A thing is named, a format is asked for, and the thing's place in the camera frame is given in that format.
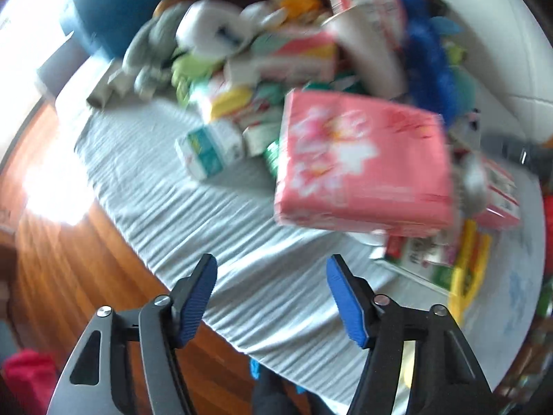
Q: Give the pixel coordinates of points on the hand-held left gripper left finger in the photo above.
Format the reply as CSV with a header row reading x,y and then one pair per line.
x,y
196,311

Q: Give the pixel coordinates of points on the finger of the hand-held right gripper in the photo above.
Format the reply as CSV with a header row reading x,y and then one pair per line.
x,y
510,149

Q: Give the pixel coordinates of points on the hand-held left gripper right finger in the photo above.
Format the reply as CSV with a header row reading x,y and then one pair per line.
x,y
345,294

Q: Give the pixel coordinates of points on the white grey tube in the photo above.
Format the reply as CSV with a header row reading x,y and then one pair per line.
x,y
371,56

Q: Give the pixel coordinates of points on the blue plastic bin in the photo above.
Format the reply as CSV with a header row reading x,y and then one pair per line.
x,y
121,4

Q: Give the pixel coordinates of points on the small red white box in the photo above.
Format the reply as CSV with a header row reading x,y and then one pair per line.
x,y
497,199

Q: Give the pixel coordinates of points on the green red leaflet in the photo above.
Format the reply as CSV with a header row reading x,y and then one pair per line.
x,y
414,259

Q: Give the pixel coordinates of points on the white padded headboard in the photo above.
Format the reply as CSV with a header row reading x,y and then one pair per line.
x,y
497,52

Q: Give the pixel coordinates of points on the dark cloth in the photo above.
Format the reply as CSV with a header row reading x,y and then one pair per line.
x,y
272,393

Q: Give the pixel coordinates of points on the yellow booklet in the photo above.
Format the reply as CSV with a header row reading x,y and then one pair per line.
x,y
471,263

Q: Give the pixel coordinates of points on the pink floral packet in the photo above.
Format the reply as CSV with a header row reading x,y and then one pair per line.
x,y
354,160

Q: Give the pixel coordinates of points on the green white tissue packet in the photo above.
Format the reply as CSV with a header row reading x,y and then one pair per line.
x,y
207,147

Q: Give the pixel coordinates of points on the white green box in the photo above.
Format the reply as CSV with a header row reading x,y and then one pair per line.
x,y
261,136

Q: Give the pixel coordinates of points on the red cloth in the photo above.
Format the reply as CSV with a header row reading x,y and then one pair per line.
x,y
26,376

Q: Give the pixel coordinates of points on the yellow packet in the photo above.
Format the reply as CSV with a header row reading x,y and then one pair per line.
x,y
229,103

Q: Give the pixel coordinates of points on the pink white box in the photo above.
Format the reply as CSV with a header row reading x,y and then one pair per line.
x,y
298,58

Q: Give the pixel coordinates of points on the light green cloth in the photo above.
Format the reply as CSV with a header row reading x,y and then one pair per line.
x,y
190,69

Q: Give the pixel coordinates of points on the orange toy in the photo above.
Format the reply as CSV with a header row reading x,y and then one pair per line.
x,y
302,2

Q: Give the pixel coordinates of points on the grey plush toy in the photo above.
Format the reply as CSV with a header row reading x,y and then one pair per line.
x,y
147,47

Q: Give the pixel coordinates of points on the white paper roll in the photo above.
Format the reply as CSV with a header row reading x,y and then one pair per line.
x,y
203,26

